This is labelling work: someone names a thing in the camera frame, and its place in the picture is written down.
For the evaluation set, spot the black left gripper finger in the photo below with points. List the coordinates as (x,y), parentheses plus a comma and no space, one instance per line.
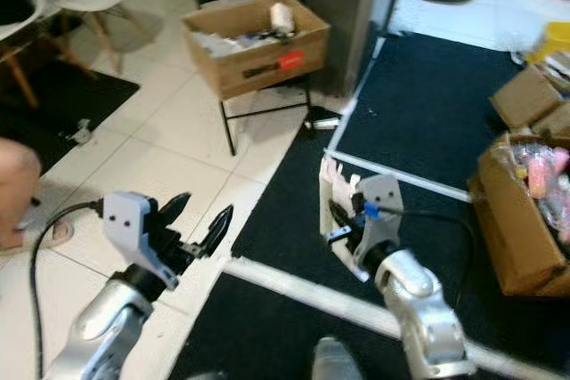
(175,209)
(219,230)

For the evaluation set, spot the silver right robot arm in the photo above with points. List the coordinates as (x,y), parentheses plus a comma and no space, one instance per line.
(423,309)

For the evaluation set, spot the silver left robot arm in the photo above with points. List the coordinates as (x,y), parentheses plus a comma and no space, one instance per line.
(98,331)

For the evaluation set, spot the yellow bin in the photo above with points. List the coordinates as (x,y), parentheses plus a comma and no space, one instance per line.
(554,40)

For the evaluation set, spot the white floor tape strip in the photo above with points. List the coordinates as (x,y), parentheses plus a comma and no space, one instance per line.
(321,295)

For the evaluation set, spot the small silver bottle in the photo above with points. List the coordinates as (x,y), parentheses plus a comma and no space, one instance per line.
(323,120)

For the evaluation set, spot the black metal stand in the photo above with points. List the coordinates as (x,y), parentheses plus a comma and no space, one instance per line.
(227,126)

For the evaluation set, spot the small grey metal piece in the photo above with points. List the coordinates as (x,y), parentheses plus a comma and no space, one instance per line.
(82,131)

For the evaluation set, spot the black floor mat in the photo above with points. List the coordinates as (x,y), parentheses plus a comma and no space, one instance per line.
(71,91)

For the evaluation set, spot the person's foot in sandal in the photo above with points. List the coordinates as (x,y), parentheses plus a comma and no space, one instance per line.
(18,189)

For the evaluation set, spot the cardboard box with red label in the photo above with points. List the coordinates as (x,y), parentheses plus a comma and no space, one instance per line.
(249,64)

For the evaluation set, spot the white paper roll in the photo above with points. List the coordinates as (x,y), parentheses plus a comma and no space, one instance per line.
(281,17)

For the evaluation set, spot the small open cardboard box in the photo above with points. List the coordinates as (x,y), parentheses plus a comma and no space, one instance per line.
(525,95)

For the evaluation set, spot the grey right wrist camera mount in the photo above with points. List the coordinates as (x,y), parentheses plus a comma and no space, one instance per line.
(383,202)

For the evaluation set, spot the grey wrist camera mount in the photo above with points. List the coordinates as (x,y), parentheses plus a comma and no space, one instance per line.
(129,229)
(383,202)

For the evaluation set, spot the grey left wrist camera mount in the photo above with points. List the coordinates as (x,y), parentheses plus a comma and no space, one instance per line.
(129,229)

